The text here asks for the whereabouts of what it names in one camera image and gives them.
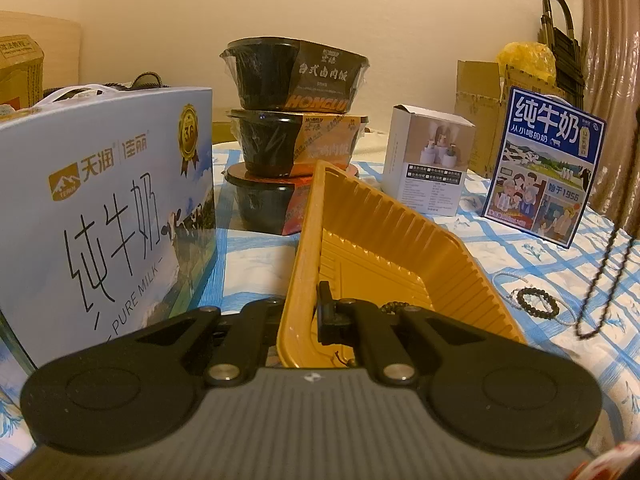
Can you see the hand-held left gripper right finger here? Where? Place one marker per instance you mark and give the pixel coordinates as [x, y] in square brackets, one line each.
[326, 312]

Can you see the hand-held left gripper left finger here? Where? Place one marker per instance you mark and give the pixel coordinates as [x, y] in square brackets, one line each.
[252, 322]

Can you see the golden plastic tray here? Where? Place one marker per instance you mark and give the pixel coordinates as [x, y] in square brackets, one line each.
[395, 240]

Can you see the black instant bowl red label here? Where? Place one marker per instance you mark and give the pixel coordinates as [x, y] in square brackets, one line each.
[260, 205]

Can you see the small white product box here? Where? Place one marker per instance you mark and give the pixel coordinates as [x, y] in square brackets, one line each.
[427, 170]

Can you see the black instant bowl orange label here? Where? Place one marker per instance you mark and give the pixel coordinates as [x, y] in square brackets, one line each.
[280, 137]

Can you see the large light blue milk box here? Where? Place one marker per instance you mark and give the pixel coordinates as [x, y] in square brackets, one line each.
[110, 210]

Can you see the wooden chair back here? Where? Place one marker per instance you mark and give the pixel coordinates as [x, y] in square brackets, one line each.
[224, 132]

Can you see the black instant bowl dark label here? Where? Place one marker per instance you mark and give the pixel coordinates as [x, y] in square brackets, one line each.
[280, 72]

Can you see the dark blue milk carton box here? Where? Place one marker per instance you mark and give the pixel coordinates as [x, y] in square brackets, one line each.
[542, 160]

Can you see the yellow plastic bag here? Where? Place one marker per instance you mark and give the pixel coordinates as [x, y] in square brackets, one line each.
[527, 57]

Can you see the red white cloth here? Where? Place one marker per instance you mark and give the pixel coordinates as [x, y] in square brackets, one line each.
[617, 462]

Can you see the light wooden board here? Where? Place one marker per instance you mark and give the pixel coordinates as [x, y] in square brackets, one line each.
[62, 50]

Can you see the printed brown cardboard box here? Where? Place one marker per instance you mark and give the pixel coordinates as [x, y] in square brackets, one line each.
[20, 72]

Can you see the beige striped curtain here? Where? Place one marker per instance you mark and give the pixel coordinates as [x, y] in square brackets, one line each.
[615, 60]

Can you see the black metal folding frame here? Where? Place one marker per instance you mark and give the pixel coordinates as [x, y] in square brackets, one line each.
[565, 47]

